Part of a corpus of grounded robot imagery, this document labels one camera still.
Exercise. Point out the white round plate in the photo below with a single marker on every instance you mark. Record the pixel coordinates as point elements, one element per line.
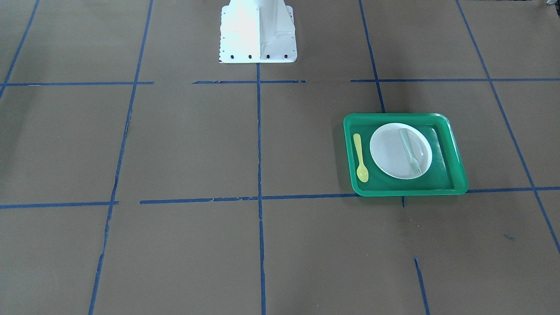
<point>390,155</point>

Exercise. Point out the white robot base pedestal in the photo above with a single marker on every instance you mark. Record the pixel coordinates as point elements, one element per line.
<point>257,31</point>

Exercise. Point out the green plastic tray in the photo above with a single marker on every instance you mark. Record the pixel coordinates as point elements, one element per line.
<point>446,176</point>

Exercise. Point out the translucent plastic fork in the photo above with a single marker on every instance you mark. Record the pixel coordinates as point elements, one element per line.
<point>413,162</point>

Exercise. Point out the yellow plastic spoon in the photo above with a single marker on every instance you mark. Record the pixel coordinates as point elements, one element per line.
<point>361,171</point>

